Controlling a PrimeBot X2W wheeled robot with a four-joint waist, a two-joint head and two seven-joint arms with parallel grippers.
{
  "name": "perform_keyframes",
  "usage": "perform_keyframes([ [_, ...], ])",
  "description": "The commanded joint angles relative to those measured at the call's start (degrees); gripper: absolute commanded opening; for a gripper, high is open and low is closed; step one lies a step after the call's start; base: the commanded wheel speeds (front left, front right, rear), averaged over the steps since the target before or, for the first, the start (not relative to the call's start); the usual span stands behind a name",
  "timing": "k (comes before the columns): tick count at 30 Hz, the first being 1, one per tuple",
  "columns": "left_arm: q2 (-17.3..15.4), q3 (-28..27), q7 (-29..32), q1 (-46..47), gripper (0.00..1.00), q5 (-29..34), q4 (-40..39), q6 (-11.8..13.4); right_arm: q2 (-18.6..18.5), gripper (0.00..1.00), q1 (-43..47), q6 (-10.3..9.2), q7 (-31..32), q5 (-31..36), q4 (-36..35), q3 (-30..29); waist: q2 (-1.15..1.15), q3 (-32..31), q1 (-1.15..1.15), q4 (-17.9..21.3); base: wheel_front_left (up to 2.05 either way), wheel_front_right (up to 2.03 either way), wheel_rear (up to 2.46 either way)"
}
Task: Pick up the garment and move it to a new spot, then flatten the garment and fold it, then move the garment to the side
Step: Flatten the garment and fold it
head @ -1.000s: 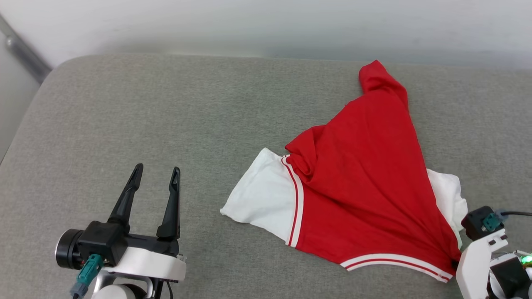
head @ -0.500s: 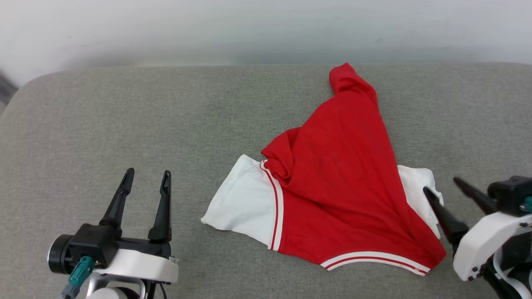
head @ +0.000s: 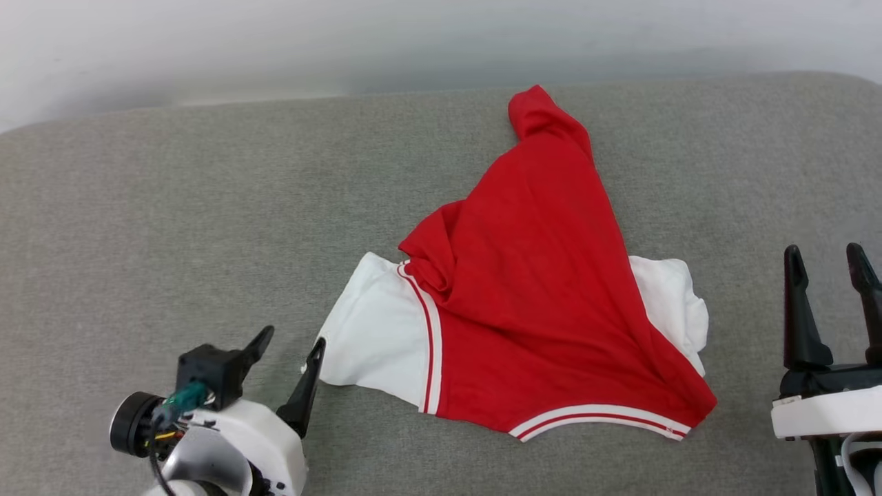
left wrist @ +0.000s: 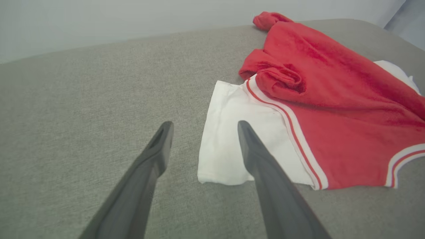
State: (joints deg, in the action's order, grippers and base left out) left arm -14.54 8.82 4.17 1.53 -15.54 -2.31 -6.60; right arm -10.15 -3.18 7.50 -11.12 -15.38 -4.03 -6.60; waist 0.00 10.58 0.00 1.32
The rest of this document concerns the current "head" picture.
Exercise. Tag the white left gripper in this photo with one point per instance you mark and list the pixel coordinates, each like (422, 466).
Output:
(272, 441)

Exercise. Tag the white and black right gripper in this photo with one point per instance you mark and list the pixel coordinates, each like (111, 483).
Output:
(827, 413)

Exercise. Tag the red and white basketball jersey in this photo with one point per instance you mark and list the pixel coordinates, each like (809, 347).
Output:
(537, 275)

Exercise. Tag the grey fabric sofa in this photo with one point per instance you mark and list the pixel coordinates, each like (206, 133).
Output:
(138, 207)

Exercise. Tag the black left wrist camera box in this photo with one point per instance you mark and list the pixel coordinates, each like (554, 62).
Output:
(207, 372)

